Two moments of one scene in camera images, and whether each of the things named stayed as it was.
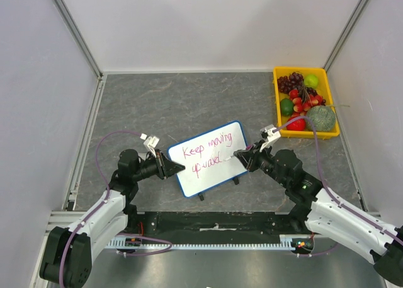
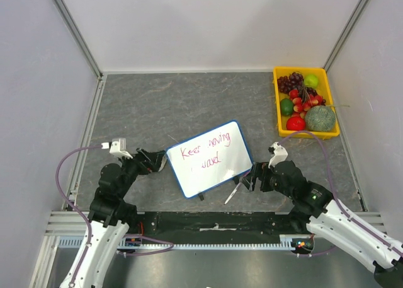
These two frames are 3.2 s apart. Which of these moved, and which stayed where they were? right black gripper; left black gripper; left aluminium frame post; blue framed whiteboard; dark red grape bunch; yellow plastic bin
Moved: left black gripper; right black gripper
Stayed: yellow plastic bin; left aluminium frame post; dark red grape bunch; blue framed whiteboard
